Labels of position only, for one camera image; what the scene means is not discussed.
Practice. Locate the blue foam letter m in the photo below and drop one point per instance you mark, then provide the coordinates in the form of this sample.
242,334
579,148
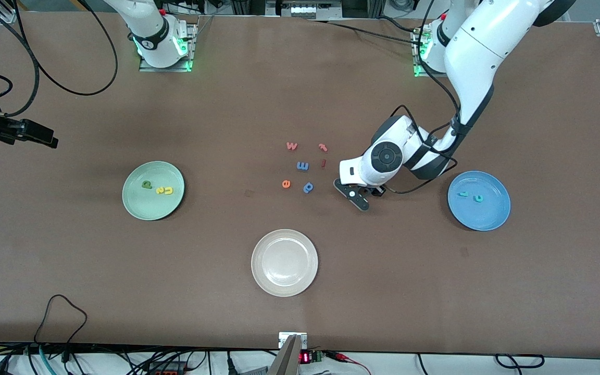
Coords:
302,166

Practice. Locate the white plate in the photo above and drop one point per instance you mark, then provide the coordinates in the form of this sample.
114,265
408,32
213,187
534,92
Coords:
284,263

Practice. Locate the blue foam letter p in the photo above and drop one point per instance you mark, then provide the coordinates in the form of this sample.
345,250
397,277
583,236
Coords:
305,189

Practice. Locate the blue plate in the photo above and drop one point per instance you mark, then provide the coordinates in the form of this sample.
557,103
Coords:
479,216

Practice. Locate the green plate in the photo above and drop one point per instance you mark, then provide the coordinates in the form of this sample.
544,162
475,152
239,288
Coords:
153,205

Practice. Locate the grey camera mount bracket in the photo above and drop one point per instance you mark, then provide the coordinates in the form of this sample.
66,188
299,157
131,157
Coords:
285,364

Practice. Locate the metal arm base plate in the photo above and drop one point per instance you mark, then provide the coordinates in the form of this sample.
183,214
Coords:
164,69
419,73

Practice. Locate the red LED display module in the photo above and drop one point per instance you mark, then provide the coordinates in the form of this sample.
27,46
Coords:
305,358

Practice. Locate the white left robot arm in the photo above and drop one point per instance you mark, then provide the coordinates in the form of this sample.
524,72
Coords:
477,52

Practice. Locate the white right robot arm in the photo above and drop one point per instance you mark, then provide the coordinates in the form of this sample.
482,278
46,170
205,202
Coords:
154,26

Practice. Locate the white power strip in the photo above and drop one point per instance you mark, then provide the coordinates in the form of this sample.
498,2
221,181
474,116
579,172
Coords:
303,10

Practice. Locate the green foam letter p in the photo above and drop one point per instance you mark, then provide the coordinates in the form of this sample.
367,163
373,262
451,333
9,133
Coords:
145,186

